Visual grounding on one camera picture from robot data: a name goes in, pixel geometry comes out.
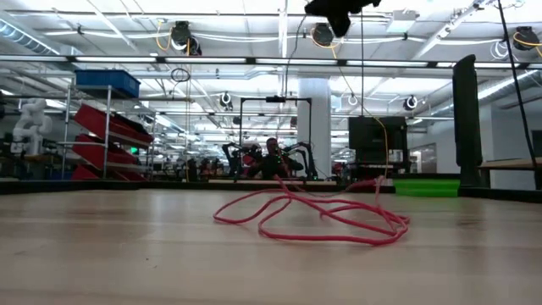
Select black red robot station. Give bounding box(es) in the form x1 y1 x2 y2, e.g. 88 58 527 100
222 142 263 181

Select red cord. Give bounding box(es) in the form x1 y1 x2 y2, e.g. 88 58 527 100
213 14 411 247

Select long ceiling light strip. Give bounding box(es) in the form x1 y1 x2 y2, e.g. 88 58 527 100
0 54 542 69

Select person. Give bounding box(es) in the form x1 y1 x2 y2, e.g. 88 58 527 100
253 137 297 181

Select red plastic bin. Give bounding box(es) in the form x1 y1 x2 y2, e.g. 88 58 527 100
70 134 136 169
74 104 154 147
69 164 149 182

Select metal wire shelf rack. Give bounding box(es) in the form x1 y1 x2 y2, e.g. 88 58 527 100
61 84 156 182

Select black robot station green lights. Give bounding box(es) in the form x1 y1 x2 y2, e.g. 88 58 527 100
281 141 342 181

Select green plastic bin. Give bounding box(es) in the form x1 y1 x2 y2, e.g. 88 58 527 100
392 178 462 198

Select white robot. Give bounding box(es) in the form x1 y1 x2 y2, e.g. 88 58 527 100
11 98 54 156

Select yellow hanging cable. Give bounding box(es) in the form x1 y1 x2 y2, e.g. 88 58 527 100
329 44 390 180

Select black ceiling cable reel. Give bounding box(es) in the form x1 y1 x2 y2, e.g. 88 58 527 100
311 23 335 47
512 25 542 53
170 20 203 57

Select black monitor cart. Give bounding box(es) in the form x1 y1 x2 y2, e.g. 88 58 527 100
347 116 410 181

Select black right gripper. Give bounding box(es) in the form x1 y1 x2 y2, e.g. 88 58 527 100
304 0 382 38

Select blue plastic crate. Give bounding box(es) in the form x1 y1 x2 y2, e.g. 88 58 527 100
75 69 141 99

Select black hanging cable loop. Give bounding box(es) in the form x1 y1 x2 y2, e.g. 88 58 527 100
170 67 191 84

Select black gantry frame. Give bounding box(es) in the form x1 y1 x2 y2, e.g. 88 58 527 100
238 96 313 183

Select white round pillar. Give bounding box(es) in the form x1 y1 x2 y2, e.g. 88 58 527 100
297 78 332 164

